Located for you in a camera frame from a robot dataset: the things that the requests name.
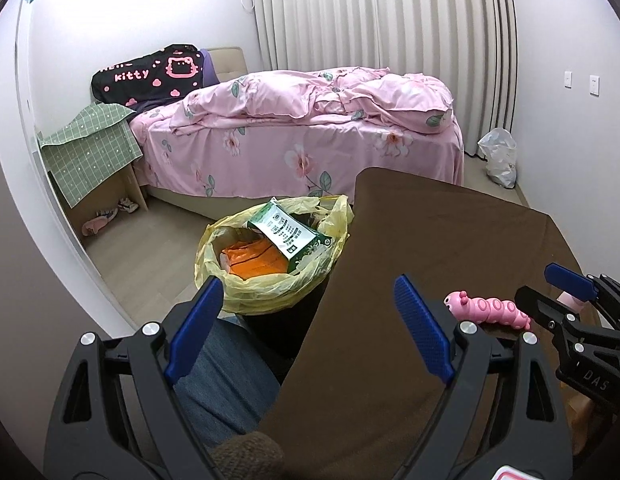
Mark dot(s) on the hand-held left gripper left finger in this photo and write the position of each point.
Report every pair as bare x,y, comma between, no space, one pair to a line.
195,325

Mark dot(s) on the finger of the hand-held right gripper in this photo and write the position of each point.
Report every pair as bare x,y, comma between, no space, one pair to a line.
570,281
532,305

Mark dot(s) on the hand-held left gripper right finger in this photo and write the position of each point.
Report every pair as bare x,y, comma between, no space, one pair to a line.
422,330

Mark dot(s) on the small pink object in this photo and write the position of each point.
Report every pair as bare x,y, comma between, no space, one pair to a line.
572,302

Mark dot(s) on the orange packet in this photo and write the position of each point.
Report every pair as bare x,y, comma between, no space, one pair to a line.
250,260

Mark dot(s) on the green white packet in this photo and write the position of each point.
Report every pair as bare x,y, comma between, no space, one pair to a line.
285,232

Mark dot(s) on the bin with yellow bag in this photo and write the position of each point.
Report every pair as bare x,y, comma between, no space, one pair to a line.
335,220

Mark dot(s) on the pink caterpillar toy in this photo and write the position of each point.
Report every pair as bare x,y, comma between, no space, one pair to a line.
490,307

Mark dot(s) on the person's leg in jeans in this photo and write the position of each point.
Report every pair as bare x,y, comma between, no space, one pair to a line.
225,385

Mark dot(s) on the white shoe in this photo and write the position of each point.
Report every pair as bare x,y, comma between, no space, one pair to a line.
128,205

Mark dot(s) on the white plastic bag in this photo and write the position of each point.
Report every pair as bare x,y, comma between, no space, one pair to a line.
499,160

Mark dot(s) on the pink slipper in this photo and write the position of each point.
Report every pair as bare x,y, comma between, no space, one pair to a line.
97,224

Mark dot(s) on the brown knit sweater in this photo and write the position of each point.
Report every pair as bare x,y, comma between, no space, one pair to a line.
247,457

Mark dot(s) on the brown nightstand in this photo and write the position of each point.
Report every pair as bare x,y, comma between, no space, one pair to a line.
115,191

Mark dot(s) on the bed with pink floral sheet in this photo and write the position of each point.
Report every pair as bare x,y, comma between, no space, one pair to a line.
265,155

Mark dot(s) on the green checked cloth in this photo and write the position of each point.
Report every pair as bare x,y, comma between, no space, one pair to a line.
85,150

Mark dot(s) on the pink floral duvet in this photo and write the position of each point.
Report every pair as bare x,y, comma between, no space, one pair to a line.
290,95

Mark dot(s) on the purple pillow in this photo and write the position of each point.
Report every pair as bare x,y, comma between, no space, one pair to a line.
210,67

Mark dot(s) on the black Hello Kitty pillow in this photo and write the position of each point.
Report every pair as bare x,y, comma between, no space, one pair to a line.
140,72

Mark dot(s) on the beige headboard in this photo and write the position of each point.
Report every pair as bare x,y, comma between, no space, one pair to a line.
230,62

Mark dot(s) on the beige pleated curtain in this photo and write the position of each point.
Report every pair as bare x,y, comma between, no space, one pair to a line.
390,15

